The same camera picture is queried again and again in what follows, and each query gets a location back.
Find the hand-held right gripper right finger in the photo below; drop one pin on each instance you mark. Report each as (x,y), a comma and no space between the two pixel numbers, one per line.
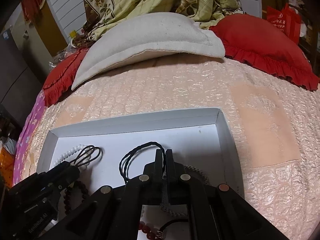
(170,172)

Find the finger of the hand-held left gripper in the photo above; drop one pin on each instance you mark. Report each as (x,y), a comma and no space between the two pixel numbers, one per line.
(63,186)
(66,171)

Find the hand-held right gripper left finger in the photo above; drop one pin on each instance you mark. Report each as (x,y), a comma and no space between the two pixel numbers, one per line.
(160,170)

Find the white cardboard box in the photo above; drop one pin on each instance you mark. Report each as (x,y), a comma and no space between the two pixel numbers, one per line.
(175,135)

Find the purple floral blanket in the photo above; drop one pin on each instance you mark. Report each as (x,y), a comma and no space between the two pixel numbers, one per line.
(27,135)

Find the orange bag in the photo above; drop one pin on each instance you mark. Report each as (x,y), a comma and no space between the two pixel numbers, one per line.
(7,157)

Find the pink quilted bedspread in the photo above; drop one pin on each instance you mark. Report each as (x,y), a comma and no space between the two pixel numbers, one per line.
(175,87)

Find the red frilled round pillow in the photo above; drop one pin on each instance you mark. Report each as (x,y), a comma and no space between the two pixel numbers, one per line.
(60,77)

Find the grey cabinet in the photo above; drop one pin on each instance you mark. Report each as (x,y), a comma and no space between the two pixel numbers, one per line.
(15,67)

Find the clear plastic bags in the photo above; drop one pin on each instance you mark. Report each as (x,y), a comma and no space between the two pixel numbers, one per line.
(62,55)

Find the beige pillow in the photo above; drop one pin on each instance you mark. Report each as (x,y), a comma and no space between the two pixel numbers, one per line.
(150,35)

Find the yellow bottle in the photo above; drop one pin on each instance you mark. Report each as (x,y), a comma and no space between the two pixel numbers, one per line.
(72,34)

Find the brown wooden door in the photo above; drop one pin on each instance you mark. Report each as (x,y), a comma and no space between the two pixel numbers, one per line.
(48,30)

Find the red fringed cloth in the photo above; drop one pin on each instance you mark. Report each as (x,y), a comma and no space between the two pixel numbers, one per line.
(32,5)

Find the yellow floral bedsheet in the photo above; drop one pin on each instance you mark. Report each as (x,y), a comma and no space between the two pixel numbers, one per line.
(120,0)

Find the red shopping bag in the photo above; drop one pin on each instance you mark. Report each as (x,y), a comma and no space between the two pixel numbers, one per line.
(282,22)

